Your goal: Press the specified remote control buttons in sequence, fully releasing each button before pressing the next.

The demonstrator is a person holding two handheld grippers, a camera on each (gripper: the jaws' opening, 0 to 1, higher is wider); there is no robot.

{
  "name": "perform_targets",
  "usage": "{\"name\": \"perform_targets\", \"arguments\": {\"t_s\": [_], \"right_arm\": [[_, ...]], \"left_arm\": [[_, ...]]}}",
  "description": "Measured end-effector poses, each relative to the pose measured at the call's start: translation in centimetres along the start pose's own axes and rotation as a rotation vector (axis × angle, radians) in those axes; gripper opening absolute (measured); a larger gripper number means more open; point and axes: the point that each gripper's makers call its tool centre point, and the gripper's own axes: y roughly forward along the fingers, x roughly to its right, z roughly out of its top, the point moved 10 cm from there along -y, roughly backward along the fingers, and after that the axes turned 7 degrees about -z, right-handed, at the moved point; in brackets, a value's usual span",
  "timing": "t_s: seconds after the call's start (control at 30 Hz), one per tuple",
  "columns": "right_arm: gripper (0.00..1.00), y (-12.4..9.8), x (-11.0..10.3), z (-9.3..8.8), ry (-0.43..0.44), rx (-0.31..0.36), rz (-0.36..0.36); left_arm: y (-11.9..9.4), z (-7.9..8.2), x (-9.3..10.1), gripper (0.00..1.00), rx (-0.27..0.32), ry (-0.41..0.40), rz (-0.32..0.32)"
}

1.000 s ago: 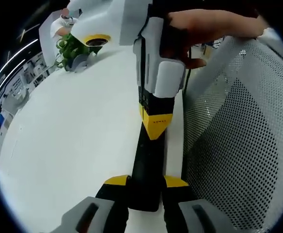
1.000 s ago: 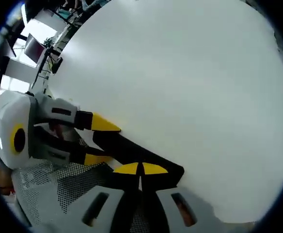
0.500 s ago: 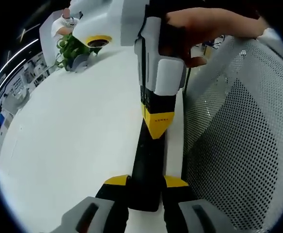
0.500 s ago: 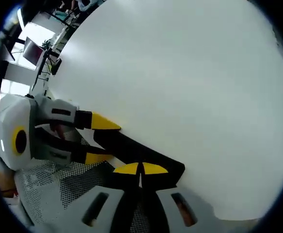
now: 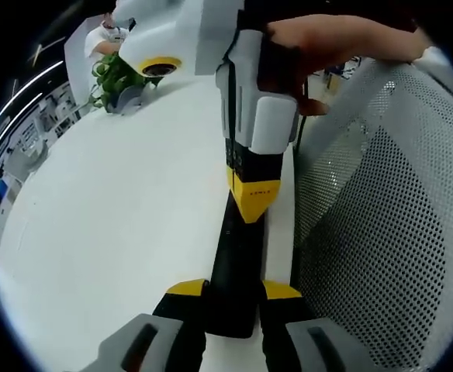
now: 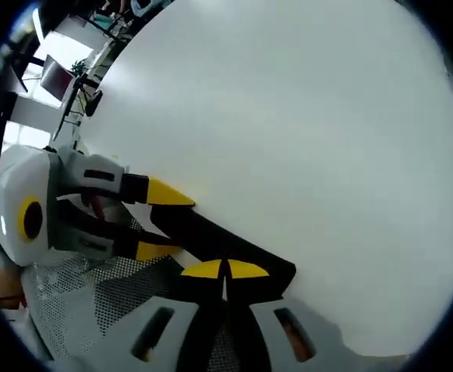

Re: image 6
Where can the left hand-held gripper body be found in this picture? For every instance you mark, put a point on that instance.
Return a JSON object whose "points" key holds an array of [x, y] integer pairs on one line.
{"points": [[13, 182]]}

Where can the white mesh fabric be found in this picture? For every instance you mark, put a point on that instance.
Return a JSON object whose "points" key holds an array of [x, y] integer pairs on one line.
{"points": [[67, 302]]}

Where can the small black device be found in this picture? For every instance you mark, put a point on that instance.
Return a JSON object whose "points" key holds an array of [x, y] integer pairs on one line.
{"points": [[94, 101]]}

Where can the dark red monitor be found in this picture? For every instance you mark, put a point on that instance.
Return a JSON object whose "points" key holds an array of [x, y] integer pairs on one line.
{"points": [[57, 79]]}

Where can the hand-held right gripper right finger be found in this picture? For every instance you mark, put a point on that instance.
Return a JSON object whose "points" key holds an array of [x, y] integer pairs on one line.
{"points": [[273, 329]]}

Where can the black remote control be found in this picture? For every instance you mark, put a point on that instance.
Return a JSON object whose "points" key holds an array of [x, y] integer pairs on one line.
{"points": [[226, 244]]}

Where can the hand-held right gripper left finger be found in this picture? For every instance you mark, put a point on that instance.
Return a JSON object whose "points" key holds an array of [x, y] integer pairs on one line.
{"points": [[164, 329]]}

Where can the small green desk plant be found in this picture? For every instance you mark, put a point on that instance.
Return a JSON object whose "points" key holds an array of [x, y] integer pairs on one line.
{"points": [[78, 66]]}

